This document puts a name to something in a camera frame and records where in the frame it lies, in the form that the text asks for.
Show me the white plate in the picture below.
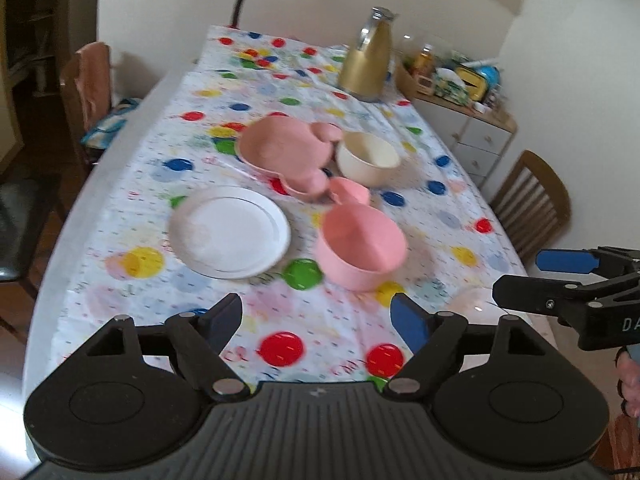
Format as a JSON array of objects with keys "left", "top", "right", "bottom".
[
  {"left": 445, "top": 286, "right": 530, "bottom": 325},
  {"left": 167, "top": 185, "right": 291, "bottom": 280}
]

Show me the pink round bowl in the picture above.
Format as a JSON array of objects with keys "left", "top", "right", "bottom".
[{"left": 314, "top": 204, "right": 409, "bottom": 292}]

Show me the small pink heart bowl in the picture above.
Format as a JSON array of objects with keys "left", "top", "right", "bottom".
[{"left": 328, "top": 177, "right": 370, "bottom": 205}]

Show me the cream bowl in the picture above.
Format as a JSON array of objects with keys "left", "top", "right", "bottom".
[{"left": 335, "top": 131, "right": 401, "bottom": 188}]

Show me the pink pig-shaped plate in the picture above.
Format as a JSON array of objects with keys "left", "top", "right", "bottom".
[{"left": 235, "top": 116, "right": 343, "bottom": 202}]

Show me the person's right hand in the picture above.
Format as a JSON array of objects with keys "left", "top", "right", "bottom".
[{"left": 615, "top": 348, "right": 640, "bottom": 419}]

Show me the wooden chair right side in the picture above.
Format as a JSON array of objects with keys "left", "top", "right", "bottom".
[{"left": 489, "top": 150, "right": 572, "bottom": 266}]

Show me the white drawer cabinet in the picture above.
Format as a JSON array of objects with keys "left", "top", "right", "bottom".
[{"left": 413, "top": 96, "right": 518, "bottom": 188}]

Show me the balloon pattern tablecloth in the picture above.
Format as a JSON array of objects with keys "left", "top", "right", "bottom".
[{"left": 50, "top": 27, "right": 523, "bottom": 385}]

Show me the blue globe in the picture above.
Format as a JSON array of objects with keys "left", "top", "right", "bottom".
[{"left": 476, "top": 65, "right": 501, "bottom": 89}]

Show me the green patterned tissue box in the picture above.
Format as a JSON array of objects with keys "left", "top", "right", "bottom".
[{"left": 434, "top": 67, "right": 471, "bottom": 106}]

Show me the blue checkered seat cushion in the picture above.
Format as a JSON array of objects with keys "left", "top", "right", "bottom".
[{"left": 80, "top": 98, "right": 141, "bottom": 151}]

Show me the small digital timer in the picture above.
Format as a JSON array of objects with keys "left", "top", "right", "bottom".
[{"left": 416, "top": 75, "right": 435, "bottom": 96}]

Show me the orange juice bottle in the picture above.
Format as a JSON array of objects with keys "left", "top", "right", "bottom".
[{"left": 412, "top": 44, "right": 435, "bottom": 77}]

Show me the gold thermos jug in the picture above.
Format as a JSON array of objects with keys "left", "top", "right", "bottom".
[{"left": 337, "top": 6, "right": 396, "bottom": 102}]

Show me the pink towel on chair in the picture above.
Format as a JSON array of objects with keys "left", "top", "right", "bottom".
[{"left": 76, "top": 41, "right": 112, "bottom": 131}]

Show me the wooden chair with towel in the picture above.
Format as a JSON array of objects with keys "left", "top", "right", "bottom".
[{"left": 60, "top": 41, "right": 141, "bottom": 177}]

